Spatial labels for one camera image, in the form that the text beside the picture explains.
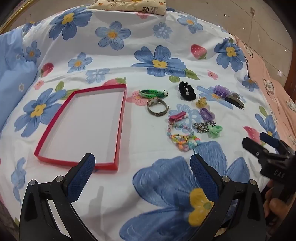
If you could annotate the red shallow box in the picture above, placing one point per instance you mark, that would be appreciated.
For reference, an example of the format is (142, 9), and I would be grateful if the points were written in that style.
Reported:
(81, 129)

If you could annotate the black scrunchie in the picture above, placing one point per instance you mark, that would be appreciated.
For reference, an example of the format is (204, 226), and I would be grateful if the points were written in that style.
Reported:
(185, 95)

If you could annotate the bronze wrist watch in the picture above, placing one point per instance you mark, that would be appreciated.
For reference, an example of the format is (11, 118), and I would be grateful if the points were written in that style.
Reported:
(153, 101)

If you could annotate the blue floral blanket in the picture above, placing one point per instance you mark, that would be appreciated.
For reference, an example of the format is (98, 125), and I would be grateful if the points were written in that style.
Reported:
(148, 41)

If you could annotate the pink printed cloth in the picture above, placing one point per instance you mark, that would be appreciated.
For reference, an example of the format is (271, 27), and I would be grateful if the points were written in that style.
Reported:
(266, 78)

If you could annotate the purple flower hair accessory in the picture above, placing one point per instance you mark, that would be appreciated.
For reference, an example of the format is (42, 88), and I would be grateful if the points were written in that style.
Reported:
(219, 90)

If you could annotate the light blue pillow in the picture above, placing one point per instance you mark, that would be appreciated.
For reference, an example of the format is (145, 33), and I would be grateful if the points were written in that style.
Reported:
(13, 88)

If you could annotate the yellow hair claw clip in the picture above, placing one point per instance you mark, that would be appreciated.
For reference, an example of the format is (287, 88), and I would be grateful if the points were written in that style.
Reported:
(200, 103)

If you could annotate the person's right hand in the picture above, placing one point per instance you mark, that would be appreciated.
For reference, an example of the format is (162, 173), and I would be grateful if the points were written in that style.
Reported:
(274, 208)

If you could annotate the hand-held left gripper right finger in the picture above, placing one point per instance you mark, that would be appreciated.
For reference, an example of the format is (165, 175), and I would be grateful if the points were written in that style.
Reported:
(202, 173)

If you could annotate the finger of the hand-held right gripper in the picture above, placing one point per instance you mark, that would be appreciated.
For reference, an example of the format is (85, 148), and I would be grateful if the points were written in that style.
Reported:
(253, 147)
(269, 139)

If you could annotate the black hair claw clip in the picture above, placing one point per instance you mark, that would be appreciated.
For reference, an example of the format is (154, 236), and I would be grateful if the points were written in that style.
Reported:
(234, 102)

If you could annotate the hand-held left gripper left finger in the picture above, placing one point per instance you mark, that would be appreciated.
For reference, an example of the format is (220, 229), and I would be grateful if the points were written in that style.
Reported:
(84, 172)

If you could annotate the green hair claw clip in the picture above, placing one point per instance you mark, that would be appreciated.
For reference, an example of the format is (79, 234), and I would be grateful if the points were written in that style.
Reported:
(214, 131)

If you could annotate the brown wooden furniture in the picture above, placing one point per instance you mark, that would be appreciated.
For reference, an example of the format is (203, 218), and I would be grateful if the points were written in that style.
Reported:
(291, 74)

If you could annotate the pink hair clip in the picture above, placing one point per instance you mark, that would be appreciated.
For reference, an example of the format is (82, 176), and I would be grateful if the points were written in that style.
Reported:
(177, 116)

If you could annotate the gold frame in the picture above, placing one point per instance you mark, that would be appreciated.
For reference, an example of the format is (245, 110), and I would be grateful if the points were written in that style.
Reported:
(13, 16)

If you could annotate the cream patterned cushion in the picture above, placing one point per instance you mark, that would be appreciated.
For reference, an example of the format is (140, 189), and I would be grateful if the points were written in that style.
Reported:
(124, 5)

